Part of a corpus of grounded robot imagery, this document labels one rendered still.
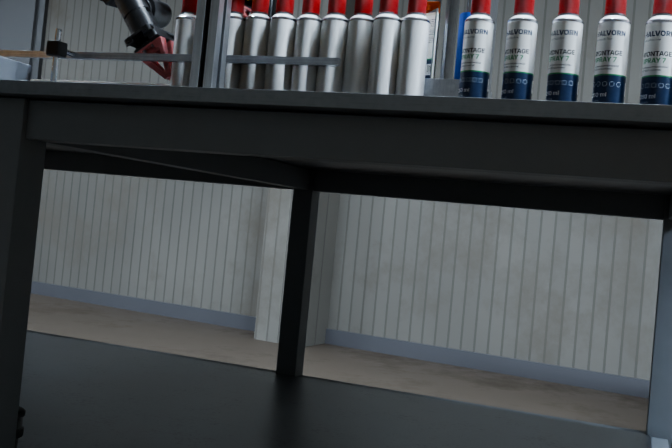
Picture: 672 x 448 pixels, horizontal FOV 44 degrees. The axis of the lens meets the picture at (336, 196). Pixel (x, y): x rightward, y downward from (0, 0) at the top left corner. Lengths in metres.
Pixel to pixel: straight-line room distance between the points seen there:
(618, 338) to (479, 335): 0.67
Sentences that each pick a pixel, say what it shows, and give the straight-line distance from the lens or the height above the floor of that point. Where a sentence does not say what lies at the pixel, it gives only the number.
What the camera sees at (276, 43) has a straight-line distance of 1.60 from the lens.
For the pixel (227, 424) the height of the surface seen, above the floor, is 0.22.
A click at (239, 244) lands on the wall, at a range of 4.91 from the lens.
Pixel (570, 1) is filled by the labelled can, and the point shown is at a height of 1.07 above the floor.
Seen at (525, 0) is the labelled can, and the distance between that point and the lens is 1.50.
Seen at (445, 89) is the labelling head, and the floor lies 0.92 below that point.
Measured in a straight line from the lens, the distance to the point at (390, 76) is 1.51.
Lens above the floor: 0.67
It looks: 2 degrees up
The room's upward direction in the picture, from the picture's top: 5 degrees clockwise
